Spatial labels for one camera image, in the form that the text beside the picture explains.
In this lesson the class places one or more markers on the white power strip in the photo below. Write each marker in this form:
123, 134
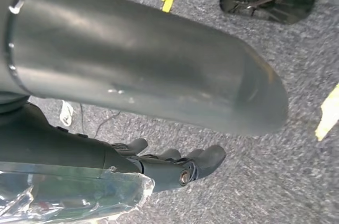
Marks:
66, 113

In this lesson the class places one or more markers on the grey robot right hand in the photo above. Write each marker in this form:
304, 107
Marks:
132, 57

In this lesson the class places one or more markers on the clear plastic wrap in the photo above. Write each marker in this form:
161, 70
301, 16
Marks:
79, 198

